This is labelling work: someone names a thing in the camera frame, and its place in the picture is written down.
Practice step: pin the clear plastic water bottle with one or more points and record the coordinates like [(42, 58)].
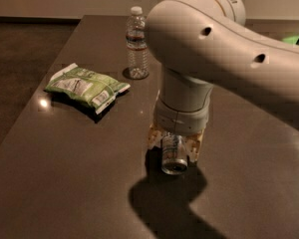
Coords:
[(138, 64)]

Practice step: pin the silver redbull can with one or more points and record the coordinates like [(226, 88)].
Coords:
[(174, 159)]

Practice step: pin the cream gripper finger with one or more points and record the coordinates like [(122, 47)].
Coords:
[(193, 144), (154, 136)]

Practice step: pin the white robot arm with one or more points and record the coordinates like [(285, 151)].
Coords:
[(204, 43)]

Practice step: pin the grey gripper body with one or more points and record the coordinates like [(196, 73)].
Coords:
[(181, 119)]

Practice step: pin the green snack bag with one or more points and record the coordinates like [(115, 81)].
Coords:
[(87, 87)]

